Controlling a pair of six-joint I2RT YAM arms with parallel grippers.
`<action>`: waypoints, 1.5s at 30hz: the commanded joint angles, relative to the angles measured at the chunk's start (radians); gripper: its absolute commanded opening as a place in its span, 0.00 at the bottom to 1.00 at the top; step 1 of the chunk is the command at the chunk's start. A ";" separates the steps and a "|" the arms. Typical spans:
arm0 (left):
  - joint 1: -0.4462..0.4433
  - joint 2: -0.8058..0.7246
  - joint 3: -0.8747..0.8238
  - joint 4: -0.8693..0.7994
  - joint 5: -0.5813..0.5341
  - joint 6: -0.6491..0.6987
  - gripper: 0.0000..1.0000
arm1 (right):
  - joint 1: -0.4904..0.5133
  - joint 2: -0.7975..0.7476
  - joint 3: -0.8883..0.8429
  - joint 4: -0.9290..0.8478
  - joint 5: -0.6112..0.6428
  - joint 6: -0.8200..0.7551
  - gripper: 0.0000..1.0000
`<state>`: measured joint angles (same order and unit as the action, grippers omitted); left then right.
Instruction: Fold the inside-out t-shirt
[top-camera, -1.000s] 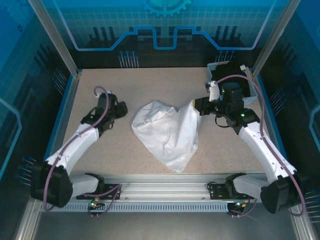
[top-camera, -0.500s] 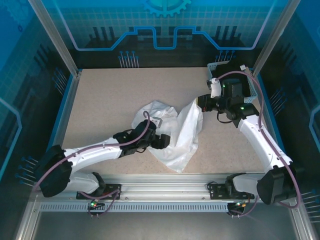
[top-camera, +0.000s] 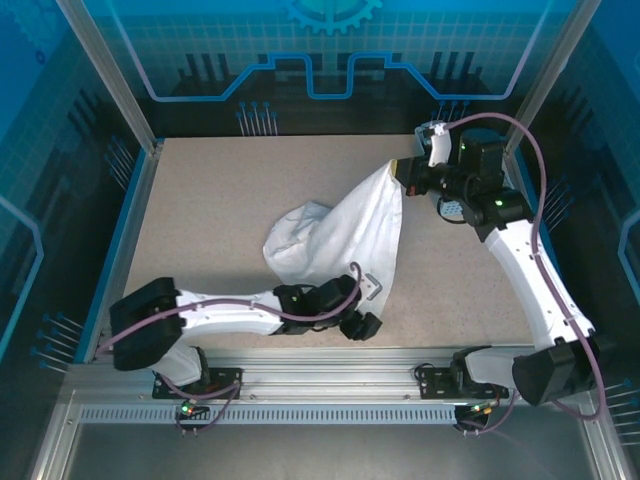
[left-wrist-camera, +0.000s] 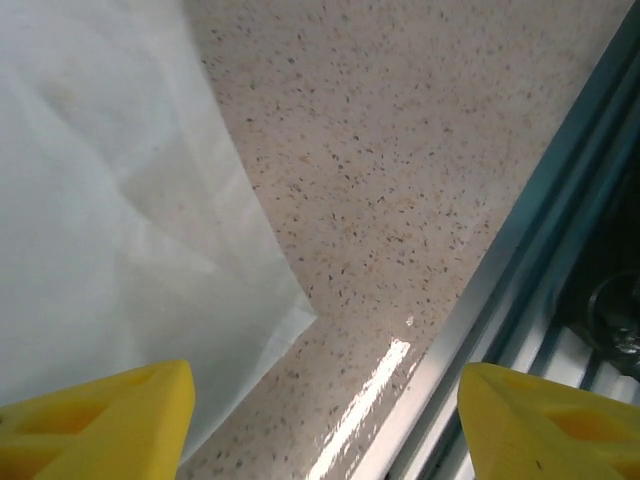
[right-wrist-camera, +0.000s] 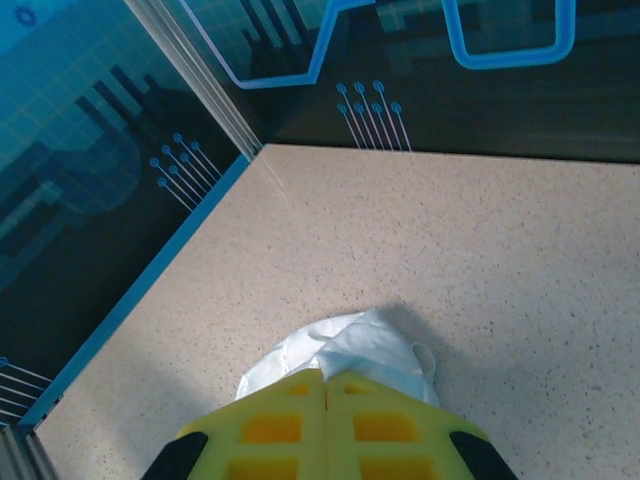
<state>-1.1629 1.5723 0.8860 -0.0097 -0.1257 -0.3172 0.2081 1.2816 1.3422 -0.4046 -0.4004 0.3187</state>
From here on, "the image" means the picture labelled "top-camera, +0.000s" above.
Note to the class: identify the small circuit board with LEDs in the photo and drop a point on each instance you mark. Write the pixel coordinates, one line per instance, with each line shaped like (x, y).
(481, 407)
(189, 409)

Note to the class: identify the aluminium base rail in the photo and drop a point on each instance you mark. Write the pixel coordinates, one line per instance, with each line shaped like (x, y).
(325, 372)

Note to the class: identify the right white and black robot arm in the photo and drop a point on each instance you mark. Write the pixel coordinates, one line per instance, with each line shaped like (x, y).
(525, 280)

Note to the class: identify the white t-shirt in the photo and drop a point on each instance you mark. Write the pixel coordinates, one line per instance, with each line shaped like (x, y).
(360, 225)

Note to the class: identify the aluminium frame post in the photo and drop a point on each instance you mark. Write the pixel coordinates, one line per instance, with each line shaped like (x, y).
(112, 75)
(550, 75)

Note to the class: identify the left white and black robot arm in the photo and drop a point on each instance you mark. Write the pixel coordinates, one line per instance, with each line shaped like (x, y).
(225, 315)

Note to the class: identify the aluminium table side rail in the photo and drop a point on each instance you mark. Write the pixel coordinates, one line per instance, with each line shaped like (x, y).
(129, 240)

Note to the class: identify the light blue perforated basket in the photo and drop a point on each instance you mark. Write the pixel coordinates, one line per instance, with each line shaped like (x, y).
(451, 207)

